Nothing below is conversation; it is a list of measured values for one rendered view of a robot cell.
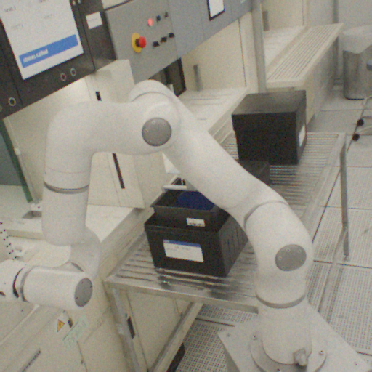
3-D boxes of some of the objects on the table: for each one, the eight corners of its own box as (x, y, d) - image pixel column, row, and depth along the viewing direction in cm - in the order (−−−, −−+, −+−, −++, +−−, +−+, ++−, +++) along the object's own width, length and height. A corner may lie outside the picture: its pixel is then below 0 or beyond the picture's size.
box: (298, 165, 218) (295, 111, 206) (237, 165, 229) (229, 114, 218) (309, 139, 241) (306, 89, 229) (251, 140, 252) (246, 93, 241)
